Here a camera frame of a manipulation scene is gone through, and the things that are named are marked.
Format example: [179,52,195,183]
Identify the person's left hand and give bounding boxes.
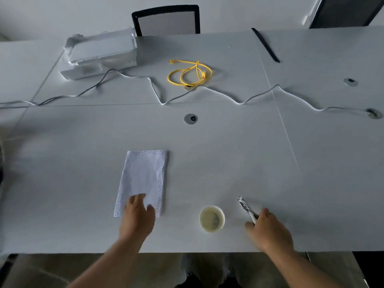
[119,193,156,242]

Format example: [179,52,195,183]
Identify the person's right hand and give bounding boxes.
[244,208,295,254]

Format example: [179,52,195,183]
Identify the person's left forearm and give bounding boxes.
[67,237,142,288]

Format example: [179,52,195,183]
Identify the person's right forearm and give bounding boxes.
[264,248,346,288]

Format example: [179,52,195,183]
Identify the white perforated paper sheet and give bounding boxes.
[114,150,168,218]

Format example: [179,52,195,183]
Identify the small white round cup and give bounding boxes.
[199,205,226,233]

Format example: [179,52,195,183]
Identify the person's legs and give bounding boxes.
[175,253,242,288]

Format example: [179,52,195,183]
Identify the white plastic-wrapped box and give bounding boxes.
[58,27,139,81]

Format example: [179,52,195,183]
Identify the black strip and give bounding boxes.
[251,28,281,63]

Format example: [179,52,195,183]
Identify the black mesh office chair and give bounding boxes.
[131,5,201,37]

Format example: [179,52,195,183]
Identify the long white cable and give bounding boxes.
[0,68,375,115]

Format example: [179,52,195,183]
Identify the yellow coiled cable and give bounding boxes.
[167,59,213,87]

